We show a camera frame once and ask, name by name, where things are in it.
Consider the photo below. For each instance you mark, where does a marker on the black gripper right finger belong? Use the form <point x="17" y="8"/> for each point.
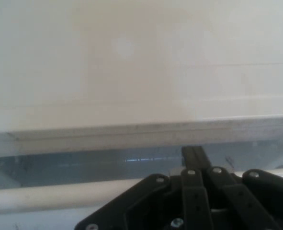
<point x="239" y="203"/>

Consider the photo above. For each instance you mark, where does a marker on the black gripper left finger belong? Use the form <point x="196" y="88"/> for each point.
<point x="194" y="191"/>

